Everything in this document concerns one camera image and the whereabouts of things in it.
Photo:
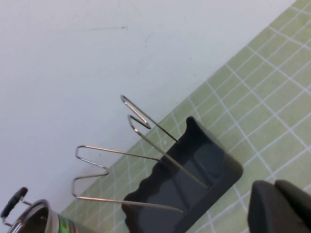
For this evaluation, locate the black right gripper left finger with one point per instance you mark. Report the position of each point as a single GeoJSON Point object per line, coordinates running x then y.
{"type": "Point", "coordinates": [269, 211]}

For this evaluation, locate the green checked tablecloth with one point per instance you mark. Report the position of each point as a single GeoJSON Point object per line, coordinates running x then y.
{"type": "Point", "coordinates": [267, 97]}

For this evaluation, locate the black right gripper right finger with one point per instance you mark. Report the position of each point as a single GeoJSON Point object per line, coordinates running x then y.
{"type": "Point", "coordinates": [300, 201]}

